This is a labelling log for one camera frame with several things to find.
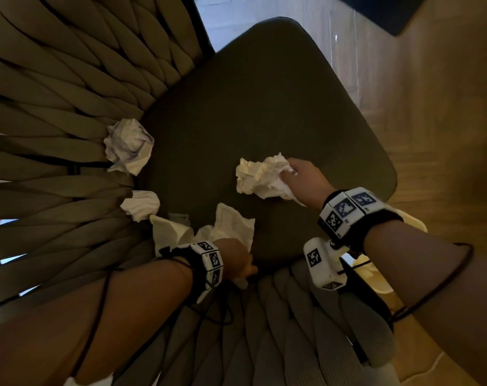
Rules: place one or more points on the person's right hand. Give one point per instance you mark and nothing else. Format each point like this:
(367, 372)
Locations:
(308, 182)

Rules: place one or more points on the person's left hand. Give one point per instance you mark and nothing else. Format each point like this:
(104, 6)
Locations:
(235, 259)

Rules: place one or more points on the square white tissue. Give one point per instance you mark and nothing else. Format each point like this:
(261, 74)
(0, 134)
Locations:
(231, 225)

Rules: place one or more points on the beige woven chair dark seat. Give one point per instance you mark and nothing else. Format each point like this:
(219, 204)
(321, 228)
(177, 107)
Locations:
(259, 96)

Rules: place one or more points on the cream plastic waste bin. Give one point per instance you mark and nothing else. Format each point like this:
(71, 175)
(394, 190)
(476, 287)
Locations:
(372, 277)

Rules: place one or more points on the thin dark forearm band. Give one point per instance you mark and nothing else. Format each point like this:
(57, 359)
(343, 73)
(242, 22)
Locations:
(452, 277)

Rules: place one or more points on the person's left forearm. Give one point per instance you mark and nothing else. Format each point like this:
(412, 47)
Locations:
(107, 317)

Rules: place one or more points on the person's right forearm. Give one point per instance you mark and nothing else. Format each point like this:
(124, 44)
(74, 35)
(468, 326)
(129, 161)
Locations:
(448, 285)

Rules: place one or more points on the black left wristband with markers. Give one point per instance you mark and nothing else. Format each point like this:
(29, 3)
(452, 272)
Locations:
(205, 265)

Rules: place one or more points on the black wristband with markers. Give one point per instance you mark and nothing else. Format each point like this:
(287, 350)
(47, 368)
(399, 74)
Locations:
(352, 213)
(205, 265)

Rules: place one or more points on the black right wristband with markers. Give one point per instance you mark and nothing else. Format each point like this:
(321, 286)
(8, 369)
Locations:
(352, 213)

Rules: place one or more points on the dark blue table base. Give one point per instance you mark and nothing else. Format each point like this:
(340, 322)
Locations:
(384, 12)

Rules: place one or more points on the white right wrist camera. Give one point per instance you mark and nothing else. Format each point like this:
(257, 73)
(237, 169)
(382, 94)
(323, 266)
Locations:
(324, 265)

